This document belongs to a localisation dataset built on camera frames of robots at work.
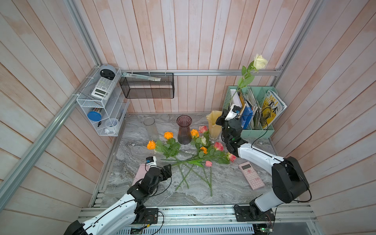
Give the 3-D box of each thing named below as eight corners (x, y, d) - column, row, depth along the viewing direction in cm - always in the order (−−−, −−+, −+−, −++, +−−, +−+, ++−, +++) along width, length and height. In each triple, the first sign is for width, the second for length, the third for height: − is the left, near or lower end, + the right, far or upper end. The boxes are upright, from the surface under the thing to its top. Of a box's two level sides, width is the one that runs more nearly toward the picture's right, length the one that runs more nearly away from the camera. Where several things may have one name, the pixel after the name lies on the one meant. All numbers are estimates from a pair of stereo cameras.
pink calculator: (253, 190, 84) (254, 189, 82) (238, 166, 93) (239, 164, 91) (263, 186, 85) (265, 185, 83) (247, 162, 95) (249, 161, 93)
